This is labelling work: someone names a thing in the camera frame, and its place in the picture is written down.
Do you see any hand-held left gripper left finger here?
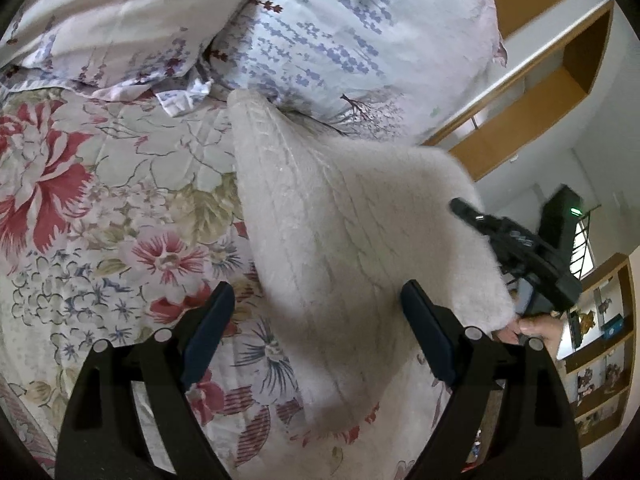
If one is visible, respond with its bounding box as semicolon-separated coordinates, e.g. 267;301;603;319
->
54;281;236;480

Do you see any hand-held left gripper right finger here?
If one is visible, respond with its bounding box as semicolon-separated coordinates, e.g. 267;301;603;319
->
400;280;583;480

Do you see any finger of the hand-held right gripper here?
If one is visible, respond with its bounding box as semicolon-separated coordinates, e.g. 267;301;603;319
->
450;197;503;237

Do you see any beige cable knit sweater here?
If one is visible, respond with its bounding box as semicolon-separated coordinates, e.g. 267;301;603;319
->
227;89;518;433

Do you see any person's right hand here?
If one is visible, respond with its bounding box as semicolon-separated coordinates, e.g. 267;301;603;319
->
492;312;563;356

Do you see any window with grille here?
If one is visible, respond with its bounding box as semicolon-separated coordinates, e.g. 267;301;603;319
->
570;205;601;281

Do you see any teal box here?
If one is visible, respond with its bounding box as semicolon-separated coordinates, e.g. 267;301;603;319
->
600;315;626;341

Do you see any wooden bookshelf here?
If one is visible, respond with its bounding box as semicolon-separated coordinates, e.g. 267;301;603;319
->
555;252;638;448

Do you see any floral bed sheet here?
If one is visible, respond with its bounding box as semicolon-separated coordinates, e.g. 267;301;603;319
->
0;85;481;480

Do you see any lavender print pillow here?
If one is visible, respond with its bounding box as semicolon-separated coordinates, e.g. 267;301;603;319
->
200;0;508;146

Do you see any pink floral pillow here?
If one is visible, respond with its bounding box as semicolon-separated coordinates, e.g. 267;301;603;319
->
0;0;261;101

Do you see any wooden wall shelf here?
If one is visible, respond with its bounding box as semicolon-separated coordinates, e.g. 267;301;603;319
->
425;0;616;183

